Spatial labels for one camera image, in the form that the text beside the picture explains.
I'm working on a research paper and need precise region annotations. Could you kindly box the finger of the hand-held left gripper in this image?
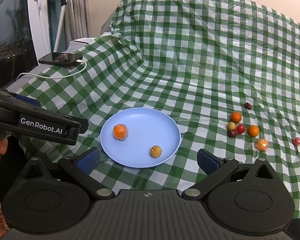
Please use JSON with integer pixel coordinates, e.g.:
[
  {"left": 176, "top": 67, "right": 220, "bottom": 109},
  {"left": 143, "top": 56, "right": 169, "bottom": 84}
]
[
  {"left": 14, "top": 94, "right": 41, "bottom": 107},
  {"left": 64, "top": 119, "right": 88, "bottom": 146}
]

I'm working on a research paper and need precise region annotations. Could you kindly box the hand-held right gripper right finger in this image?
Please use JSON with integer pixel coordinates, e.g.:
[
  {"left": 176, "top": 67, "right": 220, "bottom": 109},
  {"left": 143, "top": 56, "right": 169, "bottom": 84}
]
[{"left": 181, "top": 149, "right": 278, "bottom": 198}]

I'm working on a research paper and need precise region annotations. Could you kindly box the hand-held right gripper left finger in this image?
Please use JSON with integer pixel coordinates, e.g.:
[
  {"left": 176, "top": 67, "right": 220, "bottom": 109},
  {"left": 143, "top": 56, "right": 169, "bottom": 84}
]
[{"left": 20, "top": 147, "right": 115, "bottom": 200}]

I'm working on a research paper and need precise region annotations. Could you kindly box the blue plastic plate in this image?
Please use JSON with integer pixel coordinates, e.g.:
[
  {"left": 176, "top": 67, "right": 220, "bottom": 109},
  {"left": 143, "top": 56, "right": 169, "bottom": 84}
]
[{"left": 100, "top": 108, "right": 182, "bottom": 168}]

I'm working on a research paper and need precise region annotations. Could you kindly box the black smartphone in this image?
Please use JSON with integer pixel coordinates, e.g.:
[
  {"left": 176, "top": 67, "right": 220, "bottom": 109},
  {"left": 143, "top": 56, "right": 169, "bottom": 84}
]
[{"left": 38, "top": 52, "right": 83, "bottom": 67}]

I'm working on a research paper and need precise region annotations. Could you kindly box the yellow-brown round fruit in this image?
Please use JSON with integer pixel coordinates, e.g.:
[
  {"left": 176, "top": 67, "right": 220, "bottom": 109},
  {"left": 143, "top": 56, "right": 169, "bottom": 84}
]
[{"left": 150, "top": 145, "right": 162, "bottom": 158}]

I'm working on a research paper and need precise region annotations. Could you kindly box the teal curtain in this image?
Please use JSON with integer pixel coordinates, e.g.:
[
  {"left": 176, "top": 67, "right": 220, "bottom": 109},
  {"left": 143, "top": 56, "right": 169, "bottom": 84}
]
[{"left": 47, "top": 0, "right": 65, "bottom": 53}]

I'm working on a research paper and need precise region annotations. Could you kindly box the grey curtain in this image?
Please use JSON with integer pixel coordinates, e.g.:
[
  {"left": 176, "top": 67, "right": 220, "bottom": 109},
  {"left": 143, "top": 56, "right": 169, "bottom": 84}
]
[{"left": 65, "top": 0, "right": 92, "bottom": 49}]

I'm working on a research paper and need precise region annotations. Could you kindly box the green checked tablecloth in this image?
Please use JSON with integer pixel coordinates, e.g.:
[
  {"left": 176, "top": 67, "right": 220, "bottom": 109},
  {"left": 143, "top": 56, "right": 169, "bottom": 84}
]
[{"left": 14, "top": 0, "right": 300, "bottom": 224}]

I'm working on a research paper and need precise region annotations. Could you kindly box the white charging cable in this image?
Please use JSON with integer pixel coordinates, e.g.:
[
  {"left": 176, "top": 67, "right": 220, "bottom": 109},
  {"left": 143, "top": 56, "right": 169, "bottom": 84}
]
[{"left": 17, "top": 59, "right": 87, "bottom": 80}]

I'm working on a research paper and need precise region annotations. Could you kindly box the white window frame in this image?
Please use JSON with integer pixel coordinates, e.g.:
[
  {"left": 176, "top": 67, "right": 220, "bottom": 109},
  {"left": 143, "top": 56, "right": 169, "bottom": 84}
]
[{"left": 27, "top": 0, "right": 52, "bottom": 67}]

